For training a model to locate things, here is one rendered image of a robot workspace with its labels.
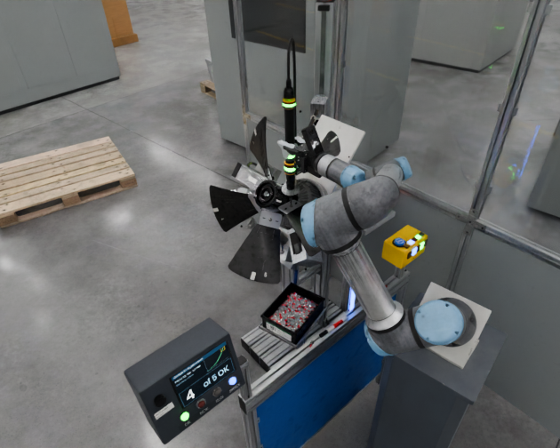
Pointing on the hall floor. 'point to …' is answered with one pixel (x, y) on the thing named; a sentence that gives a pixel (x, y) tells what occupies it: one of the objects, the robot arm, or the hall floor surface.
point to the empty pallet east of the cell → (57, 180)
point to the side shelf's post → (345, 295)
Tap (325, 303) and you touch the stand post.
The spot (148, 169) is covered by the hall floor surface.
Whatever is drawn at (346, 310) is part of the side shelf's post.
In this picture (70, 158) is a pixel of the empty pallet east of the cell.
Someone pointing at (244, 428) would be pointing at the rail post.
